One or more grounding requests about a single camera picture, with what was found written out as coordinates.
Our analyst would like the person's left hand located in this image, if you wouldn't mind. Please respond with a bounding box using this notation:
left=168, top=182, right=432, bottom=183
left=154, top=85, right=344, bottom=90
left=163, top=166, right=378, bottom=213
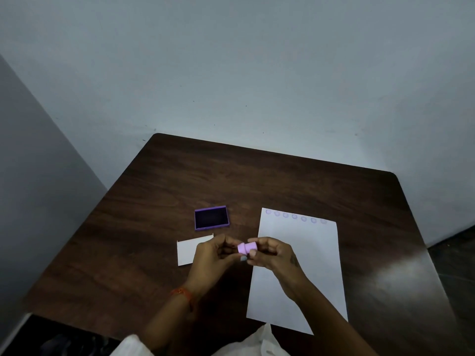
left=186, top=234, right=248, bottom=295

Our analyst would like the person's right hand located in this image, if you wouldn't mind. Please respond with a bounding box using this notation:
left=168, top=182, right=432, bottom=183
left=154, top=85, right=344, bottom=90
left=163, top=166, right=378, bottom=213
left=246, top=237, right=309, bottom=299

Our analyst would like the person's left forearm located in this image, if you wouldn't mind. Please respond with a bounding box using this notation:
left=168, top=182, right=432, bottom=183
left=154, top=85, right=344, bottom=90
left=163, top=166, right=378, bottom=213
left=143, top=283, right=208, bottom=353

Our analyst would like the person's right forearm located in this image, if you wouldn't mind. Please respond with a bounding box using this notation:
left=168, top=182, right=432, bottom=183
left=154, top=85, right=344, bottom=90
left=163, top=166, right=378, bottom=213
left=293, top=278, right=379, bottom=356

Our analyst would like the dark brown wooden table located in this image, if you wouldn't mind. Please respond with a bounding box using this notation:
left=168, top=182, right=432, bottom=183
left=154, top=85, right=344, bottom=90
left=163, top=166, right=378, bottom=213
left=22, top=133, right=470, bottom=356

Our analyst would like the white paper sheet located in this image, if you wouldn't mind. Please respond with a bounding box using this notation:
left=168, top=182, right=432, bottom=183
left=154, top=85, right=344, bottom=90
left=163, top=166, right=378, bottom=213
left=246, top=208, right=349, bottom=336

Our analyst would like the white ink pad lid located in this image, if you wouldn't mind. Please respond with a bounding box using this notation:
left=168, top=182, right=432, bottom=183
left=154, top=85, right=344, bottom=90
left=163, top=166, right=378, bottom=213
left=177, top=234, right=214, bottom=267

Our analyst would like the purple ink pad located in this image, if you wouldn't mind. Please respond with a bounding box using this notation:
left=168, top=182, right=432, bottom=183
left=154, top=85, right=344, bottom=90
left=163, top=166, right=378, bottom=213
left=194, top=205, right=230, bottom=231

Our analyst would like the orange thread wristband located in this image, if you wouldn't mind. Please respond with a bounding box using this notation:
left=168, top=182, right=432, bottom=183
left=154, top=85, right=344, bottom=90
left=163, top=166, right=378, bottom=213
left=170, top=288, right=196, bottom=312

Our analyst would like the person's white garment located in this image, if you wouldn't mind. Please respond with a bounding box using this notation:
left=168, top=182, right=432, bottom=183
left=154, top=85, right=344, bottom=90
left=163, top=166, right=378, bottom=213
left=110, top=323, right=292, bottom=356

